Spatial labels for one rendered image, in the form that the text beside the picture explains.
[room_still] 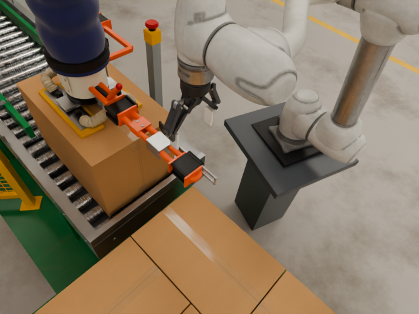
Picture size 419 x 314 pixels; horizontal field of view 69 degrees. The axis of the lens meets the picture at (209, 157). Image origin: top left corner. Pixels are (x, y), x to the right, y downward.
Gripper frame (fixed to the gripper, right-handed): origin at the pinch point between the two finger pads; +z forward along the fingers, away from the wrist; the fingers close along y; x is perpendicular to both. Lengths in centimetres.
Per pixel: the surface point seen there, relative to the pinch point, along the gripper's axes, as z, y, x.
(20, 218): 122, 52, -95
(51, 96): 24, 14, -68
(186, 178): 11.6, 6.8, 5.3
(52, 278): 122, 57, -47
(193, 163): 11.6, 1.1, 2.7
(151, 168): 52, -5, -28
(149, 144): 12.8, 5.6, -13.4
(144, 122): 12.5, 0.9, -22.3
